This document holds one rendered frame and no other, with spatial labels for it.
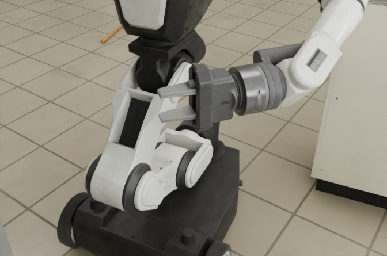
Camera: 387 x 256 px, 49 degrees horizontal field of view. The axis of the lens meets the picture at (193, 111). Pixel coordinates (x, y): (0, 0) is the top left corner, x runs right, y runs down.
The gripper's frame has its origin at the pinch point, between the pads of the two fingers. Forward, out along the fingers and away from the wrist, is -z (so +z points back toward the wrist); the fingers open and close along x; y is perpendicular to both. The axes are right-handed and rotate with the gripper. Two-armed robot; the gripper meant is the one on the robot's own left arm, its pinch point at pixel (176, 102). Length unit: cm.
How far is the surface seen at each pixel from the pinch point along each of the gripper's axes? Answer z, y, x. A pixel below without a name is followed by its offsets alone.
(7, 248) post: -27.2, 20.2, -2.4
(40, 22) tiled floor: -23, -295, -90
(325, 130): 75, -50, -58
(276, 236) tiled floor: 49, -35, -91
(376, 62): 83, -42, -26
